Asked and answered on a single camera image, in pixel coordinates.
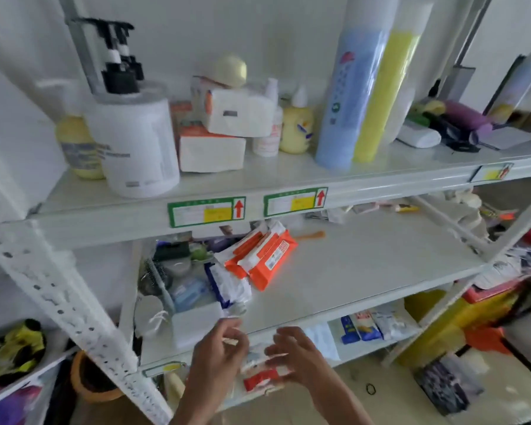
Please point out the tall yellow wrapped roll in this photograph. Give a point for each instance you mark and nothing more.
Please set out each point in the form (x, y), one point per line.
(387, 92)

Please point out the dark printed packet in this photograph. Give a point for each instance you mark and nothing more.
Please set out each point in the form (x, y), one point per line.
(447, 385)

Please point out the person's left hand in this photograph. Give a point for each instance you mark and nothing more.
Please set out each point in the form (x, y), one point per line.
(212, 362)

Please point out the person's left fingers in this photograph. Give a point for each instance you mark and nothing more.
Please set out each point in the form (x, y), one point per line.
(234, 334)

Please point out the yellow bottle with clear cap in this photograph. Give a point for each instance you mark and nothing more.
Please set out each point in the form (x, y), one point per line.
(75, 146)

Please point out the person's left forearm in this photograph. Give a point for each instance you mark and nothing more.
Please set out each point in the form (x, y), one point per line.
(201, 409)

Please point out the red and white packet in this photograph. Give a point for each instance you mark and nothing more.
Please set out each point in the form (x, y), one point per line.
(259, 378)

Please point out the person's right hand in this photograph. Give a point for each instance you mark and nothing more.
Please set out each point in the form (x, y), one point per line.
(307, 358)

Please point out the white flat paper pack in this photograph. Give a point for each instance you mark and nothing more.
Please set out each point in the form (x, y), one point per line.
(509, 138)

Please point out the small white bottle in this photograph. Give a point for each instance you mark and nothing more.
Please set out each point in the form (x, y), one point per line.
(269, 137)

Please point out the white paper sheet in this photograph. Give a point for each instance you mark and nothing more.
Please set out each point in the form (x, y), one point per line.
(323, 343)

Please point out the yellow plastic bin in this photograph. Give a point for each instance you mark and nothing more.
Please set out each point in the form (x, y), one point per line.
(451, 325)

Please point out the yellow green item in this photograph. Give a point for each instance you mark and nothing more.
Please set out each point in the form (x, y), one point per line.
(427, 111)

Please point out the small blue packet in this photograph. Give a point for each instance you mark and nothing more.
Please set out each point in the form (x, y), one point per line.
(349, 331)

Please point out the white tissue pack orange top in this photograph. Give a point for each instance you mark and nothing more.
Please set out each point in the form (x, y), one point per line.
(210, 152)

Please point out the tall pale spray can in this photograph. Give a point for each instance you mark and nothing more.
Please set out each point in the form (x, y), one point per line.
(517, 88)

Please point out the white flat box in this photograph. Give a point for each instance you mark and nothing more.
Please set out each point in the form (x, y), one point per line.
(418, 134)

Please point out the tall blue wrapped roll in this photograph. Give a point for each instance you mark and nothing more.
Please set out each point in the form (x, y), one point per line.
(349, 97)

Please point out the blue and white pack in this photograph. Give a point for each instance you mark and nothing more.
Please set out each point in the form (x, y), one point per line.
(228, 285)

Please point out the green framed shelf label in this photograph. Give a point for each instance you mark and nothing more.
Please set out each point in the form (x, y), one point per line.
(295, 202)
(163, 369)
(491, 173)
(205, 212)

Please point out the cream round ball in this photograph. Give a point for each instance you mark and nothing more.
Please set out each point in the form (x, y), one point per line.
(229, 71)

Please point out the red rimmed tray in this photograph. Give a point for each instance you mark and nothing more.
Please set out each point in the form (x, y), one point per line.
(491, 292)

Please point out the white plastic packet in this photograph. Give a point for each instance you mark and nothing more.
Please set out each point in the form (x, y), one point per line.
(396, 320)

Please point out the white cardboard box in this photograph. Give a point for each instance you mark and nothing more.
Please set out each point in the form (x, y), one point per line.
(197, 325)

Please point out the brown plastic basin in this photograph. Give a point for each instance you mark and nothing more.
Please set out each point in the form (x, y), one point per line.
(93, 387)

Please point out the yellow lotion bottle white cap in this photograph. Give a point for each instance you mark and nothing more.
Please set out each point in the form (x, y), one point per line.
(295, 130)

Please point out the person's right fingers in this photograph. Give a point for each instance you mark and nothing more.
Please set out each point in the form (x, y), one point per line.
(285, 345)

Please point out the blue and white packet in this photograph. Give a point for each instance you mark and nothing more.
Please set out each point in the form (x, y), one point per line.
(367, 325)

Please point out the orange plastic item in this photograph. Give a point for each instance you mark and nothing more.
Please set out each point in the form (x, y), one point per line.
(486, 339)

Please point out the person's right forearm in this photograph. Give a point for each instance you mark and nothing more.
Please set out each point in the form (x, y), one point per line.
(340, 405)

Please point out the black item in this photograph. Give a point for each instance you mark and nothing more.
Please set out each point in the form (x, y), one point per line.
(455, 138)

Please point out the purple bag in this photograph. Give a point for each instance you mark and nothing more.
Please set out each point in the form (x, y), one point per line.
(6, 409)

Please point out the large white pump bottle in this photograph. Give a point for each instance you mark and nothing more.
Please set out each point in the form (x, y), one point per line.
(135, 141)

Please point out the orange wet wipes pack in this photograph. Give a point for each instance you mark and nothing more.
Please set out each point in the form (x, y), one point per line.
(243, 254)
(272, 263)

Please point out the white metal shelf unit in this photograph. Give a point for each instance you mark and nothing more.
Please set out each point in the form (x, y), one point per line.
(292, 181)

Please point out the yellow and black cloth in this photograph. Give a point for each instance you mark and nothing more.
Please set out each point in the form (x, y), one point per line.
(15, 354)

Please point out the white tissue pack orange end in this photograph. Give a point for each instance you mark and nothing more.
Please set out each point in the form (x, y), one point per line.
(236, 112)

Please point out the white plastic bottle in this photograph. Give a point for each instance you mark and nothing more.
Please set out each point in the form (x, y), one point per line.
(398, 117)

